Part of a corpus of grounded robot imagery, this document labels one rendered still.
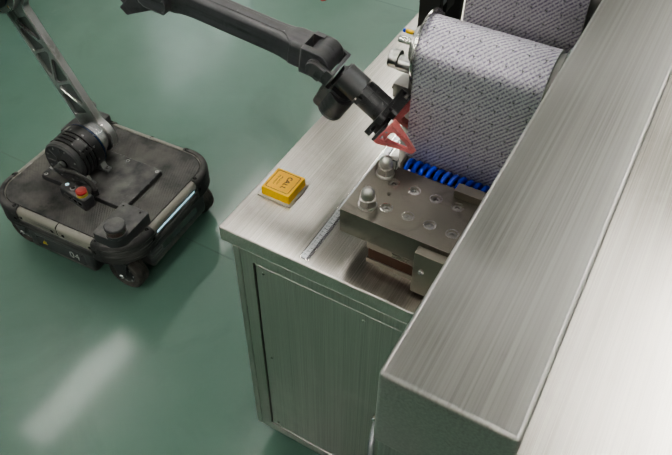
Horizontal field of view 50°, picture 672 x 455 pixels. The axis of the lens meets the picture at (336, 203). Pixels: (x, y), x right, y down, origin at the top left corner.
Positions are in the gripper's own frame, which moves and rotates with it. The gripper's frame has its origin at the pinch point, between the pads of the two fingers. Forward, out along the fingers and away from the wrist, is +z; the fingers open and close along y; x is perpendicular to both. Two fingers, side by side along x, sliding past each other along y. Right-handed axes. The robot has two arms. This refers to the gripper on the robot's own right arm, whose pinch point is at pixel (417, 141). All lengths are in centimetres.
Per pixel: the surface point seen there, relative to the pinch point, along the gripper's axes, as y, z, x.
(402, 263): 18.6, 13.1, -8.7
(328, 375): 25, 23, -50
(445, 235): 16.2, 14.1, 2.8
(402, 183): 7.8, 3.2, -3.6
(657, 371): 59, 22, 55
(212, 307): -6, -5, -128
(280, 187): 11.5, -14.1, -26.2
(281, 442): 23, 36, -104
